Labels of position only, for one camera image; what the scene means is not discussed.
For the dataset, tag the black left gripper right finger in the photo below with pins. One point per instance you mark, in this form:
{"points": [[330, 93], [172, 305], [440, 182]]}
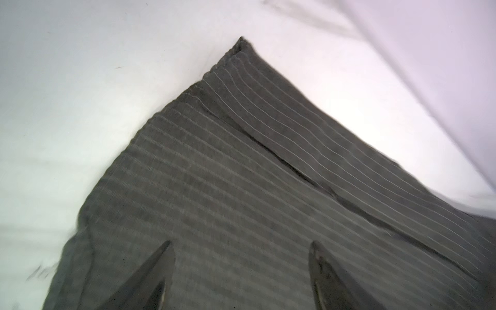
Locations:
{"points": [[333, 287]]}

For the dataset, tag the dark grey pinstriped shirt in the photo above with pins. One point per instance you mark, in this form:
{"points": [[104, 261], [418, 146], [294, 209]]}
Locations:
{"points": [[241, 173]]}

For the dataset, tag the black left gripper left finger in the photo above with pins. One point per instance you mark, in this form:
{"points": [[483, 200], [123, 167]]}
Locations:
{"points": [[149, 286]]}

